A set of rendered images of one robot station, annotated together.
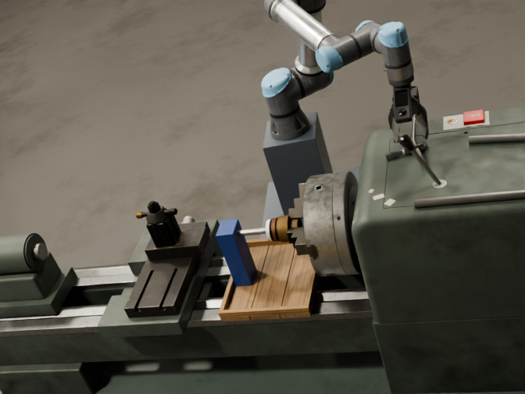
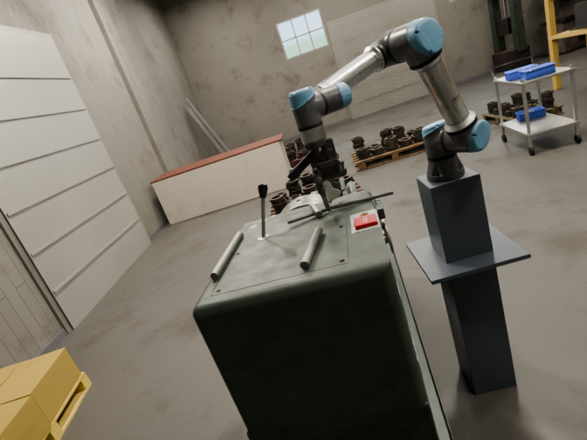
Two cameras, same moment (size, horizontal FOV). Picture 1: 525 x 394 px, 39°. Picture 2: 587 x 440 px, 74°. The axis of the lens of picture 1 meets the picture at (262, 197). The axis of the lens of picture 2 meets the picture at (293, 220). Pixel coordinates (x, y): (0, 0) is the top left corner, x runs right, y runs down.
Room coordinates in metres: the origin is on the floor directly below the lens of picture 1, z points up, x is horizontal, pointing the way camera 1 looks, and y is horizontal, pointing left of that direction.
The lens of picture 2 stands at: (1.53, -1.61, 1.66)
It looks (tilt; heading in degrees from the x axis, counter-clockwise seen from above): 18 degrees down; 81
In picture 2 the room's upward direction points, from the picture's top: 19 degrees counter-clockwise
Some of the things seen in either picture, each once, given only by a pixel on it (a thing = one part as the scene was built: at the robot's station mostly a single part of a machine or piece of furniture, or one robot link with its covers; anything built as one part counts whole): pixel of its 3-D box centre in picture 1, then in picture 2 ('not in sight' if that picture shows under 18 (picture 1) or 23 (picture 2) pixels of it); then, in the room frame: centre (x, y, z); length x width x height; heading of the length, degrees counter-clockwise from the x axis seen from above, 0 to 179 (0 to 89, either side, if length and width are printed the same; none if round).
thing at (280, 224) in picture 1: (286, 228); not in sight; (1.89, -0.04, 1.08); 0.09 x 0.09 x 0.09; 68
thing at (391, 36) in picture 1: (394, 44); (306, 108); (1.87, -0.48, 1.58); 0.09 x 0.08 x 0.11; 15
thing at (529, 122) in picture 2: not in sight; (531, 103); (5.52, 2.51, 0.50); 1.10 x 0.61 x 0.99; 71
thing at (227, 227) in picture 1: (237, 252); not in sight; (1.96, 0.14, 1.00); 0.08 x 0.06 x 0.23; 158
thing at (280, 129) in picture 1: (287, 118); (443, 164); (2.45, -0.18, 1.15); 0.15 x 0.15 x 0.10
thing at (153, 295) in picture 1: (169, 266); not in sight; (2.07, 0.38, 0.95); 0.43 x 0.18 x 0.04; 158
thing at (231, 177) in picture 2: not in sight; (226, 178); (1.84, 5.80, 0.42); 2.48 x 0.82 x 0.84; 164
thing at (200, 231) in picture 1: (177, 244); not in sight; (2.12, 0.33, 1.00); 0.20 x 0.10 x 0.05; 68
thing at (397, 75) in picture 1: (398, 69); (313, 134); (1.86, -0.48, 1.50); 0.08 x 0.08 x 0.05
